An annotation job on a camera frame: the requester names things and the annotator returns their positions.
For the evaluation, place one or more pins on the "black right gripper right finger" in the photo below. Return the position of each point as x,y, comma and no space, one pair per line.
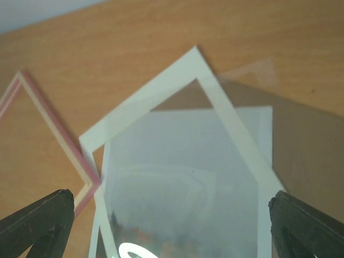
300,230

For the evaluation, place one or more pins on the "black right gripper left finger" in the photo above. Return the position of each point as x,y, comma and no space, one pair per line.
42,227

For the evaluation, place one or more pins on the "white paper mat border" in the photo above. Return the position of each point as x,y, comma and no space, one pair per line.
192,66

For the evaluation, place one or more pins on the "autumn forest photo print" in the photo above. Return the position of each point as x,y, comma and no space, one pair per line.
175,185

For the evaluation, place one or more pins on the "brown cardboard backing board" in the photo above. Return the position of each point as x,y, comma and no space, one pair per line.
307,148

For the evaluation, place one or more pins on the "pink wooden picture frame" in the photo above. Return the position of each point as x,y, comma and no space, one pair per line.
22,79

